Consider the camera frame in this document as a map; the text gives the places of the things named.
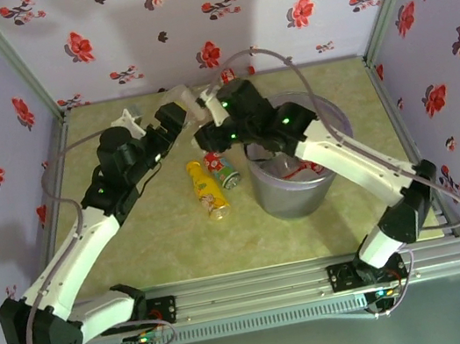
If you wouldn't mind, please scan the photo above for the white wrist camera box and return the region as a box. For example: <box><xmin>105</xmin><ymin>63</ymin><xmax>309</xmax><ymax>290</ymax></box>
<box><xmin>196</xmin><ymin>85</ymin><xmax>230</xmax><ymax>131</ymax></box>
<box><xmin>108</xmin><ymin>104</ymin><xmax>148</xmax><ymax>140</ymax></box>

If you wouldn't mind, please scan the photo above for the aluminium table side rail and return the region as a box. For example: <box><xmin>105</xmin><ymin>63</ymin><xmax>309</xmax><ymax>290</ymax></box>
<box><xmin>23</xmin><ymin>113</ymin><xmax>94</xmax><ymax>263</ymax></box>
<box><xmin>364</xmin><ymin>49</ymin><xmax>460</xmax><ymax>247</ymax></box>

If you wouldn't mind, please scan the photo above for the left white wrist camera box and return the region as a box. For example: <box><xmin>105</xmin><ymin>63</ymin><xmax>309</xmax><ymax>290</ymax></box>
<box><xmin>108</xmin><ymin>104</ymin><xmax>148</xmax><ymax>140</ymax></box>

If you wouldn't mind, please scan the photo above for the slotted grey cable duct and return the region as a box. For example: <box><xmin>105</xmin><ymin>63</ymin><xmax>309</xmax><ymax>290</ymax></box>
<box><xmin>86</xmin><ymin>294</ymin><xmax>374</xmax><ymax>344</ymax></box>

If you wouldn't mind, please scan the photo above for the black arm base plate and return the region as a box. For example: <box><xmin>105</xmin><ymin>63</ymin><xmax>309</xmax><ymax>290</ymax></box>
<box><xmin>325</xmin><ymin>251</ymin><xmax>410</xmax><ymax>297</ymax></box>
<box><xmin>97</xmin><ymin>294</ymin><xmax>181</xmax><ymax>338</ymax></box>

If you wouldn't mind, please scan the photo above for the green soda can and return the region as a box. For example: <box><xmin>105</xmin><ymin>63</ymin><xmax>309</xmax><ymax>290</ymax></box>
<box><xmin>201</xmin><ymin>146</ymin><xmax>243</xmax><ymax>194</ymax></box>

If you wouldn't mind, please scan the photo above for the yellow plastic bottle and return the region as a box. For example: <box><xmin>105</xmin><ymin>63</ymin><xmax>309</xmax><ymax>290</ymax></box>
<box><xmin>184</xmin><ymin>155</ymin><xmax>233</xmax><ymax>226</ymax></box>

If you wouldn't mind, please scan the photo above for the grey plastic bin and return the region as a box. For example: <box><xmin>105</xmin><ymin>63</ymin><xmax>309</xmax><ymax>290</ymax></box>
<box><xmin>236</xmin><ymin>80</ymin><xmax>369</xmax><ymax>226</ymax></box>

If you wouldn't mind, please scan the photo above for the green circuit board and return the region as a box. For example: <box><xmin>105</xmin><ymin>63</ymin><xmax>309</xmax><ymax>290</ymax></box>
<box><xmin>119</xmin><ymin>329</ymin><xmax>162</xmax><ymax>344</ymax></box>
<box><xmin>365</xmin><ymin>283</ymin><xmax>404</xmax><ymax>305</ymax></box>

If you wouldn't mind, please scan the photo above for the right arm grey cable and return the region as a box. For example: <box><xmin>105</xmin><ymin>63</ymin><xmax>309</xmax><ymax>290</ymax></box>
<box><xmin>208</xmin><ymin>13</ymin><xmax>460</xmax><ymax>340</ymax></box>

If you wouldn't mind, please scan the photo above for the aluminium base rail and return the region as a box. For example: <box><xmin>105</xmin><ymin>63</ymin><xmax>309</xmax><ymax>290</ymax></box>
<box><xmin>11</xmin><ymin>232</ymin><xmax>460</xmax><ymax>344</ymax></box>

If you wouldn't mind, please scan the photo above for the clear purple bin liner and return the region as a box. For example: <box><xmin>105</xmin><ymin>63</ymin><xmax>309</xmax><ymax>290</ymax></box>
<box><xmin>236</xmin><ymin>80</ymin><xmax>363</xmax><ymax>198</ymax></box>

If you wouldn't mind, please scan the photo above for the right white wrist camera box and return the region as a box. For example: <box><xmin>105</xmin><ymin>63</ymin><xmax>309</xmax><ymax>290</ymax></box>
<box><xmin>196</xmin><ymin>85</ymin><xmax>230</xmax><ymax>131</ymax></box>

